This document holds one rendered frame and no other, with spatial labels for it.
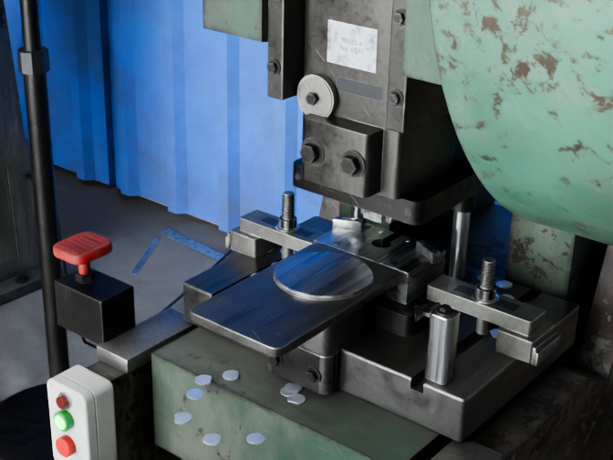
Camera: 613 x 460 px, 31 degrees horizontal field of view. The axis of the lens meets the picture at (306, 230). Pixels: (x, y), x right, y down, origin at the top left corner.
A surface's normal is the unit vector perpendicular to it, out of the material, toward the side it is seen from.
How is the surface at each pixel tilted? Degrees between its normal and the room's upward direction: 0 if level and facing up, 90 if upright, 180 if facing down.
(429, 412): 90
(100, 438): 90
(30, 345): 0
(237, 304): 0
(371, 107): 90
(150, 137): 90
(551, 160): 124
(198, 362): 0
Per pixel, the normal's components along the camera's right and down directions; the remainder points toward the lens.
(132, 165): 0.25, 0.41
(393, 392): -0.62, 0.32
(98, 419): 0.78, 0.28
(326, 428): 0.02, -0.91
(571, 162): -0.52, 0.77
